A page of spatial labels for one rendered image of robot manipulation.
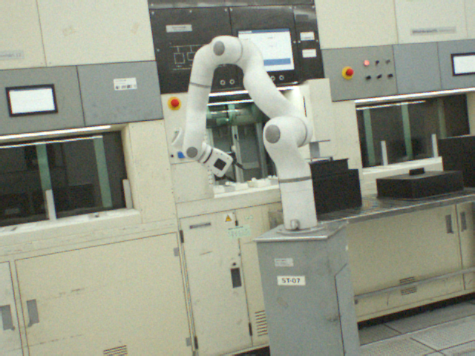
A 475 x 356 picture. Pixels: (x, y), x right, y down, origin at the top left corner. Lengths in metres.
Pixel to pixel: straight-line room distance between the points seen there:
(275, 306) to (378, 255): 1.16
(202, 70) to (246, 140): 1.49
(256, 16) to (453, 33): 1.22
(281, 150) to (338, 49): 1.16
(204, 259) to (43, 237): 0.75
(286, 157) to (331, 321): 0.58
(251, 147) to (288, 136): 1.76
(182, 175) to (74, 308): 0.79
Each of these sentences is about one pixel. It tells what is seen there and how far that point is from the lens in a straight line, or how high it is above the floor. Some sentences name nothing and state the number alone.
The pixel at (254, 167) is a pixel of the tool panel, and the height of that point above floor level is 0.95.
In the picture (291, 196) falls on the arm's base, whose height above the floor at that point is 0.89.
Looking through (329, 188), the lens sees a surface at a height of 0.87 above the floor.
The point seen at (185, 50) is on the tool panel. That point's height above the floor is 1.60.
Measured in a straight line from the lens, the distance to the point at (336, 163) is 2.29.
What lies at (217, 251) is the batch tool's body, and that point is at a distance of 2.48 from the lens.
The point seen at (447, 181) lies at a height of 0.82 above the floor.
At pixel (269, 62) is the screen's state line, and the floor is 1.51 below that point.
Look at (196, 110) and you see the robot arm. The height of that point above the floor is 1.27.
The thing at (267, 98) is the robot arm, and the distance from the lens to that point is 1.84.
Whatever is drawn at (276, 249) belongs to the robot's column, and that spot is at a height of 0.72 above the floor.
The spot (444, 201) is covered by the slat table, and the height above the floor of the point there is 0.75.
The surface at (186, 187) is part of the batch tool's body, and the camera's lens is 2.42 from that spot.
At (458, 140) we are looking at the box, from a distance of 2.69.
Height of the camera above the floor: 1.08
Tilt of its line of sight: 3 degrees down
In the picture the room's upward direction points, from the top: 7 degrees counter-clockwise
